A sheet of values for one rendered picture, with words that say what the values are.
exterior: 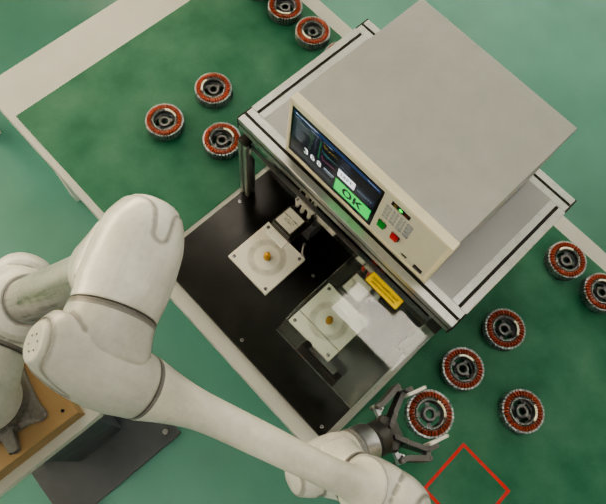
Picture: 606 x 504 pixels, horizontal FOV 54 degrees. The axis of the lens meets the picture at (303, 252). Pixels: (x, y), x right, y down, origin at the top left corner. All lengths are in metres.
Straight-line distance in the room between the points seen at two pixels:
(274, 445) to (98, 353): 0.33
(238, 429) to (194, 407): 0.09
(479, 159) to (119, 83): 1.16
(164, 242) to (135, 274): 0.07
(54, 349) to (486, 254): 0.91
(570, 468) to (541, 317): 0.40
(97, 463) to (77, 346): 1.55
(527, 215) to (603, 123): 1.78
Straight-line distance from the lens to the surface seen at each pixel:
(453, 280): 1.33
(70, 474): 2.39
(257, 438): 1.01
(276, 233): 1.54
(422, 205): 1.14
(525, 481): 1.71
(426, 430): 1.46
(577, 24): 3.48
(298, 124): 1.25
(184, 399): 0.95
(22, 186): 2.75
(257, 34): 2.04
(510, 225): 1.42
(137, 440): 2.34
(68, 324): 0.85
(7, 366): 1.43
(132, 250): 0.88
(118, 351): 0.86
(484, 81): 1.32
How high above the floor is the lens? 2.32
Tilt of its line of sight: 70 degrees down
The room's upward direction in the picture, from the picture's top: 12 degrees clockwise
